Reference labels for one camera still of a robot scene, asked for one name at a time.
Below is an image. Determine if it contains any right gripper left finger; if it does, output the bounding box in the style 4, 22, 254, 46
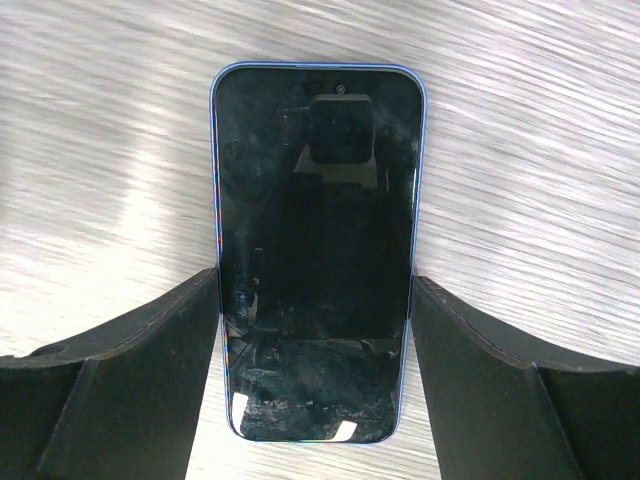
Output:
1, 269, 219, 479

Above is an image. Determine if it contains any blue phone black screen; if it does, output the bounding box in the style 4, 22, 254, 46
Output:
210, 61, 427, 444

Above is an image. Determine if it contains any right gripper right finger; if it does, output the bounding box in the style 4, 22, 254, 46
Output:
411, 276, 639, 479

